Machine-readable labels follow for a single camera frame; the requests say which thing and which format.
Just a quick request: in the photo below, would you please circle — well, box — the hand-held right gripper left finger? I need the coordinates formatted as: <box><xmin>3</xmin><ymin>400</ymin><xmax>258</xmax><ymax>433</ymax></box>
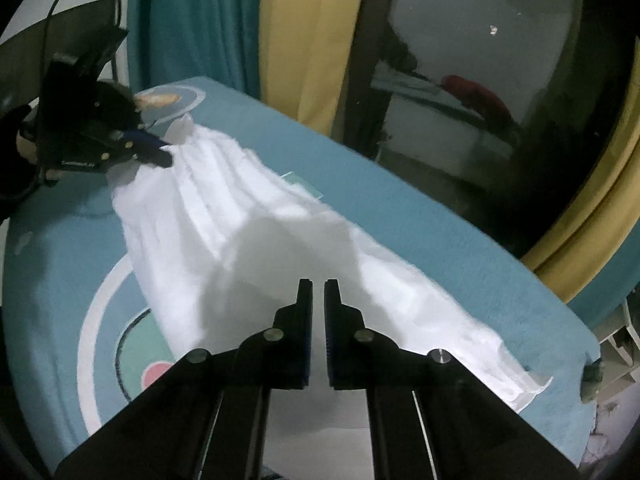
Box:
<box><xmin>52</xmin><ymin>277</ymin><xmax>315</xmax><ymax>480</ymax></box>

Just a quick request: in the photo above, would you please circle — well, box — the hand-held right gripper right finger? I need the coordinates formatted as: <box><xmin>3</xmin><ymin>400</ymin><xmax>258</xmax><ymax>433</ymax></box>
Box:
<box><xmin>322</xmin><ymin>277</ymin><xmax>583</xmax><ymax>480</ymax></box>

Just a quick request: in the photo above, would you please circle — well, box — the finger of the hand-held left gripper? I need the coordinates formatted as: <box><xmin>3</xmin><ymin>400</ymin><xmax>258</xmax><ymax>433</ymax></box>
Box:
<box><xmin>122</xmin><ymin>129</ymin><xmax>168</xmax><ymax>150</ymax></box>
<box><xmin>131</xmin><ymin>142</ymin><xmax>174</xmax><ymax>168</ymax></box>

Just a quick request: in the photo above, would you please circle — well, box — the white hooded jacket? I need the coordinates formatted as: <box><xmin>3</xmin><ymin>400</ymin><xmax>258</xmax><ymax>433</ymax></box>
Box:
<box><xmin>111</xmin><ymin>114</ymin><xmax>553</xmax><ymax>466</ymax></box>

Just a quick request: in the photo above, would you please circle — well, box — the person's left forearm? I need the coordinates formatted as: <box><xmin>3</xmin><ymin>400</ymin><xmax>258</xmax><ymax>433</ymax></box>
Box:
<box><xmin>0</xmin><ymin>105</ymin><xmax>38</xmax><ymax>223</ymax></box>

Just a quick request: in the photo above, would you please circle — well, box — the person's left hand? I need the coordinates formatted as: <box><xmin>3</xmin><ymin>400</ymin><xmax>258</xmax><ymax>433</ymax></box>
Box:
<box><xmin>15</xmin><ymin>130</ymin><xmax>41</xmax><ymax>166</ymax></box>

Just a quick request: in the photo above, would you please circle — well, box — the wide teal curtain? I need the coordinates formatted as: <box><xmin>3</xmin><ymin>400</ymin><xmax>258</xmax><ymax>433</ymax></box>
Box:
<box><xmin>127</xmin><ymin>0</ymin><xmax>271</xmax><ymax>103</ymax></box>

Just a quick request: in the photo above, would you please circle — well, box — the white wardrobe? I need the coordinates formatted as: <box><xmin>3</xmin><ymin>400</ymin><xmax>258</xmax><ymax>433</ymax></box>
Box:
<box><xmin>0</xmin><ymin>0</ymin><xmax>121</xmax><ymax>46</ymax></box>

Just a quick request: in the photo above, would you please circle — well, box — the blue dinosaur print blanket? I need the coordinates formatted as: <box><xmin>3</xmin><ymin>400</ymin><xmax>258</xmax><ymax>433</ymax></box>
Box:
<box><xmin>0</xmin><ymin>76</ymin><xmax>601</xmax><ymax>480</ymax></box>

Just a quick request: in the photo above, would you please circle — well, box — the wide yellow curtain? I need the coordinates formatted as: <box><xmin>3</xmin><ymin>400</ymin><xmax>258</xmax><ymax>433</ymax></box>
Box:
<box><xmin>260</xmin><ymin>0</ymin><xmax>373</xmax><ymax>141</ymax></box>

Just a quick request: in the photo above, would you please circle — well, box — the dark glass door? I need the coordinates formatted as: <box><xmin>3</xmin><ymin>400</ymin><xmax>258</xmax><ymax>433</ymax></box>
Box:
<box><xmin>345</xmin><ymin>0</ymin><xmax>640</xmax><ymax>256</ymax></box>

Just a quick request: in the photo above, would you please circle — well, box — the small dark green object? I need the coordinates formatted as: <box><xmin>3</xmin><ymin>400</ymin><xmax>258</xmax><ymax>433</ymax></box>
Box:
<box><xmin>580</xmin><ymin>360</ymin><xmax>603</xmax><ymax>403</ymax></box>

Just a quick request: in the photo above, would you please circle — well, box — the narrow teal curtain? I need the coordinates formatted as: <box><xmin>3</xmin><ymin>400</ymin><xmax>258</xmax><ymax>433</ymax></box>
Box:
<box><xmin>567</xmin><ymin>260</ymin><xmax>640</xmax><ymax>331</ymax></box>

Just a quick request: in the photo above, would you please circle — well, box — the narrow yellow curtain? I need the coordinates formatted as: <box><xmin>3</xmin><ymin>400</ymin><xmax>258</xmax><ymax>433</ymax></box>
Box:
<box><xmin>520</xmin><ymin>95</ymin><xmax>640</xmax><ymax>306</ymax></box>

